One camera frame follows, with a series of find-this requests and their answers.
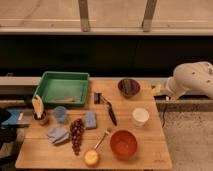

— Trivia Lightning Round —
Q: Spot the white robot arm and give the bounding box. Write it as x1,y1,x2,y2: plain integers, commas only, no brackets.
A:
152,61,213,100

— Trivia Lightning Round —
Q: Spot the purple bowl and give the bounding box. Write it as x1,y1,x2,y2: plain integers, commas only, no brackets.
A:
118,78,140,97

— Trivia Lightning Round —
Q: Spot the orange bowl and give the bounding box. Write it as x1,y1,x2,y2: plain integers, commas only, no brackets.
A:
110,130,138,160

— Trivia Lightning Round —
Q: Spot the white paper cup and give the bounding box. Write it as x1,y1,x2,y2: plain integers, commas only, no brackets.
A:
132,108,149,127

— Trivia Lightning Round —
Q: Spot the small black square block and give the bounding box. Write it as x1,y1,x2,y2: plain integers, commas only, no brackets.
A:
94,92,101,104

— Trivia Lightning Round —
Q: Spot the metal spoon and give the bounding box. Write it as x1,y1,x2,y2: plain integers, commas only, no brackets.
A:
94,129,110,150

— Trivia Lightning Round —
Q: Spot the blue sponge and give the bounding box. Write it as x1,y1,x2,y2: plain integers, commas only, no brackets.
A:
85,111,97,129

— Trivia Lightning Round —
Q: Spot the orange carrot stick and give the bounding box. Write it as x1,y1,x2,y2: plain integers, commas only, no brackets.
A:
51,97,74,103

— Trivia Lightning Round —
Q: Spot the dark red grape bunch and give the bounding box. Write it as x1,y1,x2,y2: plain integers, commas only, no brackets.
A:
70,118,84,156

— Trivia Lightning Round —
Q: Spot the yellow apple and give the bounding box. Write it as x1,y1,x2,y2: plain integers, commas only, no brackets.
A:
84,149,99,167

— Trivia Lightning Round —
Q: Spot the blue plastic cup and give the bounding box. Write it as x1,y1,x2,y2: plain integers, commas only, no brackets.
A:
53,106,67,123

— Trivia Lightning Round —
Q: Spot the green plastic tray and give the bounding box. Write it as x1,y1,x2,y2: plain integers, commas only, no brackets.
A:
33,71,90,107

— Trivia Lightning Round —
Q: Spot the crumpled blue cloth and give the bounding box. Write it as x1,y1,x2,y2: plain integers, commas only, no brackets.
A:
47,125,69,145

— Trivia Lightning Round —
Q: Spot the blue box at left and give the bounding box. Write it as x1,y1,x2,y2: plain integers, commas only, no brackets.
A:
2,109,32,126

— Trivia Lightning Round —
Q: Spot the black handled knife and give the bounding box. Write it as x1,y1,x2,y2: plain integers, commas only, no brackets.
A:
102,96,117,126

